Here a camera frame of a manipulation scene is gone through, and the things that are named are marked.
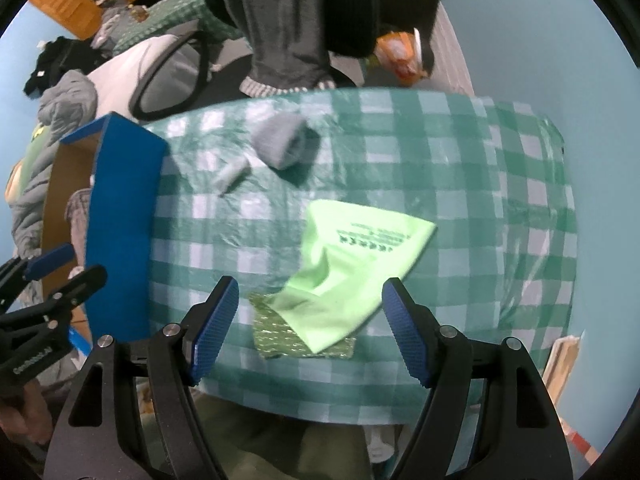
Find grey garment with striped cuffs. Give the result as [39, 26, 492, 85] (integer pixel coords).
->
[235, 0, 336, 98]

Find grey sock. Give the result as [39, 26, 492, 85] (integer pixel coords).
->
[250, 112, 321, 170]

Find blue-edged cardboard box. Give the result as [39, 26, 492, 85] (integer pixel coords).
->
[40, 112, 168, 343]

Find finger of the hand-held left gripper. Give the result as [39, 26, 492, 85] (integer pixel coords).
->
[0, 243, 77, 306]
[20, 265, 108, 333]

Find wooden slats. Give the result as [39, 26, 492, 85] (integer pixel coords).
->
[542, 330, 601, 466]

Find black office chair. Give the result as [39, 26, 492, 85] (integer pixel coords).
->
[129, 0, 451, 121]

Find green checkered cloth table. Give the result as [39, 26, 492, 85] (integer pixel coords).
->
[112, 0, 241, 58]

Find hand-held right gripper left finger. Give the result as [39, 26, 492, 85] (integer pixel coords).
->
[42, 276, 240, 480]

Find orange snack bag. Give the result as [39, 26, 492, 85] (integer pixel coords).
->
[374, 30, 428, 85]

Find grey ribbed panel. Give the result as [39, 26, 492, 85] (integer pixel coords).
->
[430, 2, 476, 96]

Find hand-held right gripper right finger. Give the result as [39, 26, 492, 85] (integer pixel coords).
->
[382, 278, 573, 480]

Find wooden wardrobe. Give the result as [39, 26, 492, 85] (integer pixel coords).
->
[27, 0, 173, 41]

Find pile of grey clothes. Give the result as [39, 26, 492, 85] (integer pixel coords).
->
[90, 0, 131, 51]

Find green checkered plastic tablecloth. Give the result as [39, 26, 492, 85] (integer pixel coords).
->
[142, 87, 578, 426]

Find pile of black clothes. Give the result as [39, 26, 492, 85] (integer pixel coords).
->
[24, 35, 106, 96]

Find brown-grey sock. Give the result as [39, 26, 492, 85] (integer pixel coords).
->
[65, 187, 93, 281]

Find person's left hand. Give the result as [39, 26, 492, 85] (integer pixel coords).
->
[0, 387, 53, 445]

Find green knit cloth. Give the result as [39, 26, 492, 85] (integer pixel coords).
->
[248, 292, 357, 361]

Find grey quilt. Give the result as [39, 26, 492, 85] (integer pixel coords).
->
[10, 70, 98, 261]

